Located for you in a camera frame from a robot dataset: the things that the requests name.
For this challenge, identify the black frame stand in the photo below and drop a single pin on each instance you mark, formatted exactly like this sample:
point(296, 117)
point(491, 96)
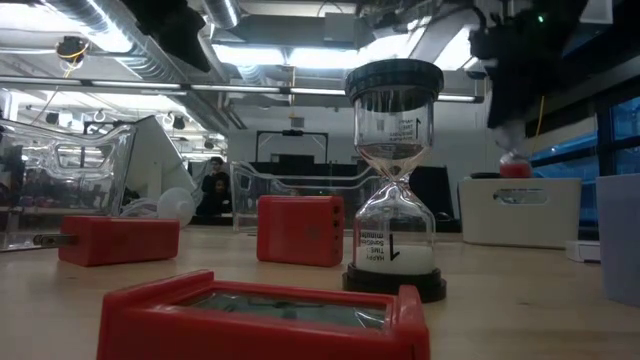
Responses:
point(292, 133)

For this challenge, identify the clear plastic bin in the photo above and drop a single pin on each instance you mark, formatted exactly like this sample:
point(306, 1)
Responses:
point(100, 165)
point(245, 192)

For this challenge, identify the small white box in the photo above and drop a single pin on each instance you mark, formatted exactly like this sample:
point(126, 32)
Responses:
point(582, 251)

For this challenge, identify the person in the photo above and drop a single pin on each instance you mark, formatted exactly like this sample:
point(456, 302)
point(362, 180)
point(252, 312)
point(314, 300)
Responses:
point(220, 195)
point(216, 167)

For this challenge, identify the black sand timer white sand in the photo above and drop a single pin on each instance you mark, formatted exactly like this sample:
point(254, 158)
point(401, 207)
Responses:
point(392, 80)

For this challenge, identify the red digital clock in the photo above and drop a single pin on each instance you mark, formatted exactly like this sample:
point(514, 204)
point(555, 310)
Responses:
point(200, 330)

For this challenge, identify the long ceiling light bar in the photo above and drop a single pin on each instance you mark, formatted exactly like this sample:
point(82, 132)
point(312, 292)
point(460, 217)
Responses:
point(240, 89)

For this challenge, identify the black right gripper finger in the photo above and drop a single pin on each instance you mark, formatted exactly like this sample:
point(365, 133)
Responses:
point(532, 100)
point(506, 102)

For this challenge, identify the white plastic bin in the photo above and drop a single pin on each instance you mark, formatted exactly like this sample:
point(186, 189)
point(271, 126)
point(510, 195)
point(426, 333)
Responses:
point(520, 225)

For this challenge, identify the red power adapter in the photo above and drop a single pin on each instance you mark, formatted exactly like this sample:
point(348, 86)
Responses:
point(120, 240)
point(300, 230)

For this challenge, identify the black ceiling device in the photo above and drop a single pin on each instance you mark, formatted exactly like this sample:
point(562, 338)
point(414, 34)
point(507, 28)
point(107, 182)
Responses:
point(72, 47)

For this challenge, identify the grey ceiling box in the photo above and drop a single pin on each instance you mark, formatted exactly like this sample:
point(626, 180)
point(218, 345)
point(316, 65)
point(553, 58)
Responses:
point(340, 27)

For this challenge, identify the round silver duct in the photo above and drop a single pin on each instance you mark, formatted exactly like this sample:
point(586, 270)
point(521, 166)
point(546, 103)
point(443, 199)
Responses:
point(222, 12)

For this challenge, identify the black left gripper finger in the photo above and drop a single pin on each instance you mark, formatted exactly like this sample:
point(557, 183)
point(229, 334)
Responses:
point(192, 52)

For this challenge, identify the pale blue block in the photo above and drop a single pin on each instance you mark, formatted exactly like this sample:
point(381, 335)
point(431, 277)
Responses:
point(620, 240)

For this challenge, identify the black cabinet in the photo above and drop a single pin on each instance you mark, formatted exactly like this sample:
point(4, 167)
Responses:
point(440, 200)

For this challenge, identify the red sand timer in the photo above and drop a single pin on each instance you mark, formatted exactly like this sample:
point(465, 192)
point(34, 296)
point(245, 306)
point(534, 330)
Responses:
point(516, 167)

